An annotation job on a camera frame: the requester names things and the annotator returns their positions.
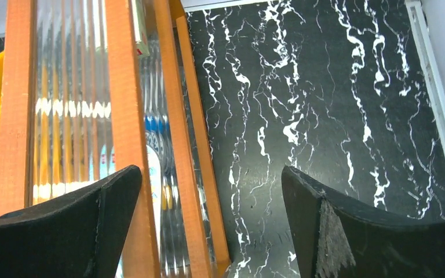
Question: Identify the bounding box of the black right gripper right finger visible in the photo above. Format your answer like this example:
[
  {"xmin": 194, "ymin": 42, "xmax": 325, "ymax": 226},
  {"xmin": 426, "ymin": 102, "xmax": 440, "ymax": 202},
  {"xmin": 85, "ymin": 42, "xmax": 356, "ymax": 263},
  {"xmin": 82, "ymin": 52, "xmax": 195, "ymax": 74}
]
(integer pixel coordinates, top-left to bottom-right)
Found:
[{"xmin": 281, "ymin": 166, "xmax": 445, "ymax": 277}]

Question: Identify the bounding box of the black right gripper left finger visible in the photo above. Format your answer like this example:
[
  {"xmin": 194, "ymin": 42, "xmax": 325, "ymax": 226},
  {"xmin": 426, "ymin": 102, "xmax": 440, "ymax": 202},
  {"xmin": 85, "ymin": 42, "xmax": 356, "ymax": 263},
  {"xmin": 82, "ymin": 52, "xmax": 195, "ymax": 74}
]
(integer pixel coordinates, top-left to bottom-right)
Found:
[{"xmin": 0, "ymin": 165, "xmax": 142, "ymax": 277}]

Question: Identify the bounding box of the orange wooden shelf rack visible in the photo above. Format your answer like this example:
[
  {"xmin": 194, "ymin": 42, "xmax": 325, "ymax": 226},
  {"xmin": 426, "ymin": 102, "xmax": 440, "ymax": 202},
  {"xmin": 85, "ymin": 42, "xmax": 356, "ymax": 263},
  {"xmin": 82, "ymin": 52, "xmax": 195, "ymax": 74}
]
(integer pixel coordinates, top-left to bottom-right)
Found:
[{"xmin": 0, "ymin": 0, "xmax": 232, "ymax": 278}]

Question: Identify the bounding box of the white box with red label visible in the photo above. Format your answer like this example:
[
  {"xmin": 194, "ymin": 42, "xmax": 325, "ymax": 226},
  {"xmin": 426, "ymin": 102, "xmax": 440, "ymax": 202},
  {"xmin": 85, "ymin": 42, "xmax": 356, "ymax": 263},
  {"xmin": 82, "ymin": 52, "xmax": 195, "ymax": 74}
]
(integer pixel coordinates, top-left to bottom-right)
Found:
[{"xmin": 131, "ymin": 0, "xmax": 150, "ymax": 59}]

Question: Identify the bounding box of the white aluminium frame rail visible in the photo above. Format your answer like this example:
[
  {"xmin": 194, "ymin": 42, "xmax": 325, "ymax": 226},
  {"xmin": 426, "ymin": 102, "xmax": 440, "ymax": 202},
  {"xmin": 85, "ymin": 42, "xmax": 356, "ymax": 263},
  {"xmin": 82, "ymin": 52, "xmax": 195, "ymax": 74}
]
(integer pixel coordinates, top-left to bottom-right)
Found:
[{"xmin": 405, "ymin": 1, "xmax": 445, "ymax": 155}]

